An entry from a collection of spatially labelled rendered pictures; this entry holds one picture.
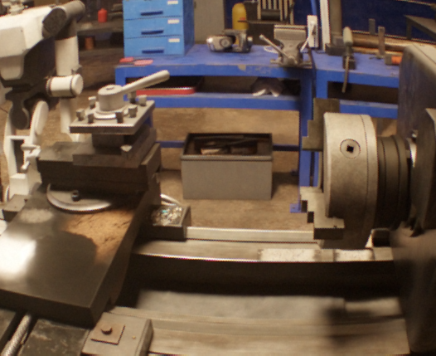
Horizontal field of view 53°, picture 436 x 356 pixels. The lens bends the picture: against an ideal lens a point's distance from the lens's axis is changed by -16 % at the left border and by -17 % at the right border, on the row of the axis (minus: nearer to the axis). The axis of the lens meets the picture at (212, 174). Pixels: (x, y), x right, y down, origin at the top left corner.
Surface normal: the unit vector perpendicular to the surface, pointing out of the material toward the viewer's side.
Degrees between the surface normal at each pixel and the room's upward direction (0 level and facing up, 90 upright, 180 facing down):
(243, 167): 90
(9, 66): 90
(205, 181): 90
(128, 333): 0
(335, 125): 15
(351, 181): 63
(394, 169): 49
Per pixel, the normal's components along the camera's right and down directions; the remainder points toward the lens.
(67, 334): -0.04, -0.90
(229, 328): -0.13, -0.26
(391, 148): -0.07, -0.70
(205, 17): -0.14, 0.44
